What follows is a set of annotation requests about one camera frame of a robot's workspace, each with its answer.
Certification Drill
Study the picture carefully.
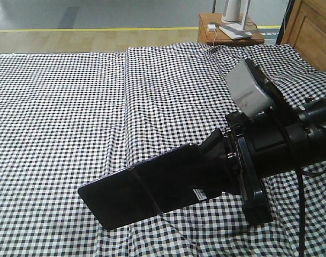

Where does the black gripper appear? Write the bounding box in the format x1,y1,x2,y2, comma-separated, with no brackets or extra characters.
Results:
172,111,304,224

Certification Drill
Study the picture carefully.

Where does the black smartphone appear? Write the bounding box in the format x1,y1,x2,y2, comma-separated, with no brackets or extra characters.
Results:
78,143,221,230

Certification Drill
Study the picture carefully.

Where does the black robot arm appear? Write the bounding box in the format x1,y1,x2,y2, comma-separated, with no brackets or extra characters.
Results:
172,97,326,225

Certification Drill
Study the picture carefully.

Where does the white desk lamp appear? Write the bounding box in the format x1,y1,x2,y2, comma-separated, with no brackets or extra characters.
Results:
219,0,253,40

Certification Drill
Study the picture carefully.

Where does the wooden bed headboard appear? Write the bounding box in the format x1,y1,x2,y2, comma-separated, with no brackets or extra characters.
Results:
281,0,326,71

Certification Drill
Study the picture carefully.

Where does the black white checkered bed sheet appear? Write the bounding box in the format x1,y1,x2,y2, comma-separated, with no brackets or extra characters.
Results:
0,43,326,256

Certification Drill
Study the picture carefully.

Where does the small white charger box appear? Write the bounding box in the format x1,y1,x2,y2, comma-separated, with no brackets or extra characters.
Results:
207,24,216,32

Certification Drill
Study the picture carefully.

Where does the wooden nightstand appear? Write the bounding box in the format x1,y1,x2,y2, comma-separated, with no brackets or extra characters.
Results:
198,12,265,47

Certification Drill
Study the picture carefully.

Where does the white cylindrical speaker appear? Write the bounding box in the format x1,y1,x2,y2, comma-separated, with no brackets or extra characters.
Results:
222,0,241,24

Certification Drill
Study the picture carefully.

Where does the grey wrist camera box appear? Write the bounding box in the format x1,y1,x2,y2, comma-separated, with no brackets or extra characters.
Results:
225,58,273,118

